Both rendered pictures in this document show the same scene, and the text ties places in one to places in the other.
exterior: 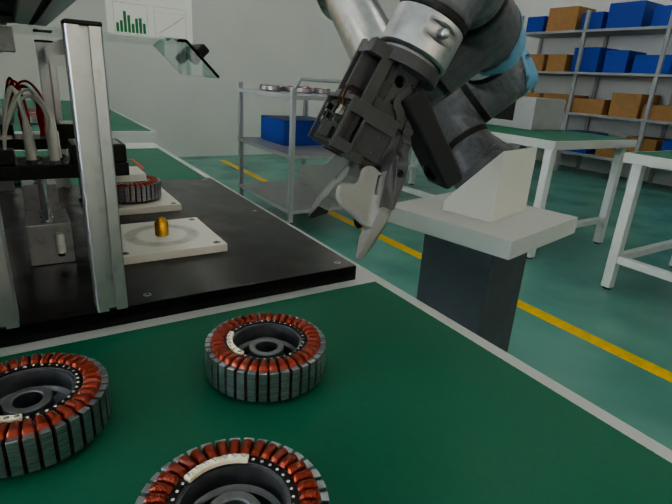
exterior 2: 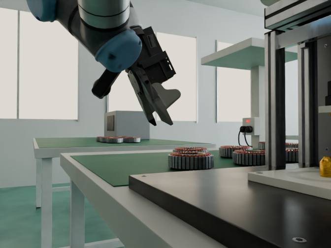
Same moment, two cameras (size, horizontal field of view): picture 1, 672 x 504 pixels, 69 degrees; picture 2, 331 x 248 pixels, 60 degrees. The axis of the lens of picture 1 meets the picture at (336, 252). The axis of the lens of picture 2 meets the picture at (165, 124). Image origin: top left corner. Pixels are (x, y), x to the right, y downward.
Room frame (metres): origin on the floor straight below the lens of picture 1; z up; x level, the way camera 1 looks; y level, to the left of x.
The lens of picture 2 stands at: (1.11, 0.10, 0.85)
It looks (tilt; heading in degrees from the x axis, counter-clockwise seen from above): 1 degrees up; 188
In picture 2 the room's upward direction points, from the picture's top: straight up
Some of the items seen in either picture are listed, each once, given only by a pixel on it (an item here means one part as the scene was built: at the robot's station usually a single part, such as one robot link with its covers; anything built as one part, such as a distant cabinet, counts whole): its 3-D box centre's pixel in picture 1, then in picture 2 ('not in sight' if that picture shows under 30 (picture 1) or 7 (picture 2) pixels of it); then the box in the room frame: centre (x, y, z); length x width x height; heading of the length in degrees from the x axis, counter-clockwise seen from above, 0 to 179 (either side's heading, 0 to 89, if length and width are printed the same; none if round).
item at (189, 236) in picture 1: (162, 238); (327, 180); (0.69, 0.26, 0.78); 0.15 x 0.15 x 0.01; 33
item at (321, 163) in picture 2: (161, 225); (327, 166); (0.69, 0.26, 0.80); 0.02 x 0.02 x 0.03
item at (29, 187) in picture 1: (40, 195); not in sight; (0.81, 0.52, 0.80); 0.08 x 0.05 x 0.06; 33
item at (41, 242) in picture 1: (49, 235); not in sight; (0.61, 0.38, 0.80); 0.08 x 0.05 x 0.06; 33
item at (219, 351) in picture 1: (266, 353); (190, 160); (0.40, 0.06, 0.77); 0.11 x 0.11 x 0.04
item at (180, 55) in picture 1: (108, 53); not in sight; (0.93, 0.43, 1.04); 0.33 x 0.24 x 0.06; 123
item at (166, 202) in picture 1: (130, 200); not in sight; (0.89, 0.39, 0.78); 0.15 x 0.15 x 0.01; 33
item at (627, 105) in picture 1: (633, 105); not in sight; (6.32, -3.55, 0.92); 0.40 x 0.36 x 0.27; 121
